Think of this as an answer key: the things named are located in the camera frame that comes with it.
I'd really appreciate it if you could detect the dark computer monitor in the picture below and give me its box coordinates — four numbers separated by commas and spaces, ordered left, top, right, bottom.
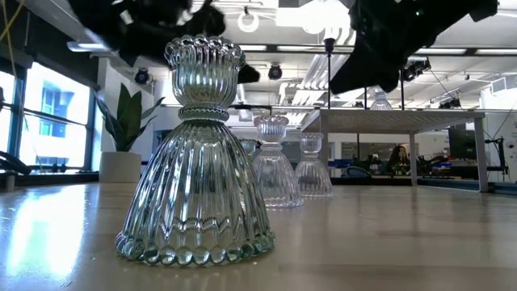
448, 123, 478, 161

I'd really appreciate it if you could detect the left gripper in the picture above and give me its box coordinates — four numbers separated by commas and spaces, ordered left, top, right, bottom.
66, 0, 227, 68

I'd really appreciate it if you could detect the black tripod stand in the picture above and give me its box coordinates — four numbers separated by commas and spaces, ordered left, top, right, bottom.
483, 136, 510, 175

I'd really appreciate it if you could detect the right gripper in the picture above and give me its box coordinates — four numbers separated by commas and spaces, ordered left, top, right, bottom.
329, 0, 500, 95

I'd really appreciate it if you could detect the person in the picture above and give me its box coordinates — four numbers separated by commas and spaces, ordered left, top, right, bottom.
386, 144, 411, 175

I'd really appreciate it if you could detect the white perforated metal rack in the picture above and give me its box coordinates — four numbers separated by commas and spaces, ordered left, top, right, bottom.
301, 107, 490, 193

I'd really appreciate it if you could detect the white ring light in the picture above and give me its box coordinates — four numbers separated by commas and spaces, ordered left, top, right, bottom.
237, 10, 260, 33

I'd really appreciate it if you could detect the black aluminium table frame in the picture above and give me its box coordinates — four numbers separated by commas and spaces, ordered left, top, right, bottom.
0, 171, 517, 196

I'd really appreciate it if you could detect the black ceiling camera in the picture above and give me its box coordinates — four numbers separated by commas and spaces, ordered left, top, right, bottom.
401, 58, 432, 82

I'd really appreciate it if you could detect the snake plant in white pot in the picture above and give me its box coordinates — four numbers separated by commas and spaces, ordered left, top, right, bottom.
93, 82, 166, 183

